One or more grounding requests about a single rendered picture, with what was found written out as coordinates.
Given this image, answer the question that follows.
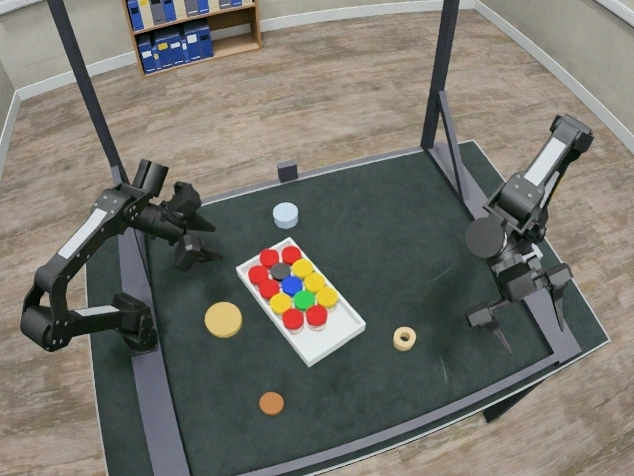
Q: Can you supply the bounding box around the red jar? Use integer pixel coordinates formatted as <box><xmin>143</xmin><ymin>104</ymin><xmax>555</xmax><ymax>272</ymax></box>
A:
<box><xmin>248</xmin><ymin>267</ymin><xmax>269</xmax><ymax>292</ymax></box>
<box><xmin>259</xmin><ymin>251</ymin><xmax>280</xmax><ymax>275</ymax></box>
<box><xmin>259</xmin><ymin>281</ymin><xmax>280</xmax><ymax>306</ymax></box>
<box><xmin>306</xmin><ymin>306</ymin><xmax>328</xmax><ymax>332</ymax></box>
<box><xmin>281</xmin><ymin>248</ymin><xmax>301</xmax><ymax>272</ymax></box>
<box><xmin>282</xmin><ymin>310</ymin><xmax>304</xmax><ymax>336</ymax></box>

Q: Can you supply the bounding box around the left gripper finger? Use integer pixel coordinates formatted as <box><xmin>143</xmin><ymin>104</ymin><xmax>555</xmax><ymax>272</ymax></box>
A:
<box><xmin>549</xmin><ymin>283</ymin><xmax>568</xmax><ymax>332</ymax></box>
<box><xmin>478</xmin><ymin>316</ymin><xmax>513</xmax><ymax>356</ymax></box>

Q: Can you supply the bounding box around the blue jar cap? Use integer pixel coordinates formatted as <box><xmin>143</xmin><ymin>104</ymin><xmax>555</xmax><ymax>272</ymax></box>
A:
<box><xmin>282</xmin><ymin>278</ymin><xmax>303</xmax><ymax>303</ymax></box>

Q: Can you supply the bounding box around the tan roll of tape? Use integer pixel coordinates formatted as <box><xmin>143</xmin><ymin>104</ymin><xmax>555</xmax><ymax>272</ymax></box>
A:
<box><xmin>393</xmin><ymin>327</ymin><xmax>416</xmax><ymax>351</ymax></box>

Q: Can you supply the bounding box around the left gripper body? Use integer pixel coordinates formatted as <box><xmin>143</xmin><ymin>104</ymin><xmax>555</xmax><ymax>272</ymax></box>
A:
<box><xmin>465</xmin><ymin>247</ymin><xmax>574</xmax><ymax>328</ymax></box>

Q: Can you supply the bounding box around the tan round disc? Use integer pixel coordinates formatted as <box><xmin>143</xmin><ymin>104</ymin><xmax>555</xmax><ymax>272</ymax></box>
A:
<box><xmin>260</xmin><ymin>392</ymin><xmax>284</xmax><ymax>415</ymax></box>

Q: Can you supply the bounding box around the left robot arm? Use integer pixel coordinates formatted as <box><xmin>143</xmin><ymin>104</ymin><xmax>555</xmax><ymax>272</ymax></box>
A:
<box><xmin>466</xmin><ymin>113</ymin><xmax>594</xmax><ymax>302</ymax></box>

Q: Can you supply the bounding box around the green jar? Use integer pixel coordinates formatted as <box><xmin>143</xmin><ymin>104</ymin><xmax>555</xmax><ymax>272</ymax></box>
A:
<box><xmin>293</xmin><ymin>292</ymin><xmax>315</xmax><ymax>317</ymax></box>

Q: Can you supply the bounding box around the yellow jar cap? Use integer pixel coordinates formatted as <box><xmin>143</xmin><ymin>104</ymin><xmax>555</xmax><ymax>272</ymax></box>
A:
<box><xmin>304</xmin><ymin>274</ymin><xmax>325</xmax><ymax>300</ymax></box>
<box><xmin>293</xmin><ymin>261</ymin><xmax>313</xmax><ymax>286</ymax></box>
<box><xmin>317</xmin><ymin>288</ymin><xmax>338</xmax><ymax>314</ymax></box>
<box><xmin>270</xmin><ymin>295</ymin><xmax>292</xmax><ymax>321</ymax></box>

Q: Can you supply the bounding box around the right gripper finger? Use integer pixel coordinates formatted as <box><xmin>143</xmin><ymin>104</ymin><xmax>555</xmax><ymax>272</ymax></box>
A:
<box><xmin>190</xmin><ymin>237</ymin><xmax>224</xmax><ymax>269</ymax></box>
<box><xmin>185</xmin><ymin>211</ymin><xmax>216</xmax><ymax>232</ymax></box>

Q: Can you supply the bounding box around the tan round jar lid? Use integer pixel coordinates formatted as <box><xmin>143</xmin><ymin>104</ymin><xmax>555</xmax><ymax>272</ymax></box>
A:
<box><xmin>205</xmin><ymin>302</ymin><xmax>242</xmax><ymax>338</ymax></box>

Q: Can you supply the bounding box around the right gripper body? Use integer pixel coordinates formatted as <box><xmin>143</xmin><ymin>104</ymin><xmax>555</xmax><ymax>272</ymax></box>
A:
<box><xmin>147</xmin><ymin>202</ymin><xmax>200</xmax><ymax>272</ymax></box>

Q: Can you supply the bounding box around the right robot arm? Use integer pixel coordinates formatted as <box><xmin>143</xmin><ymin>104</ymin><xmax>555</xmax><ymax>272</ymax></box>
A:
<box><xmin>20</xmin><ymin>158</ymin><xmax>202</xmax><ymax>356</ymax></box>

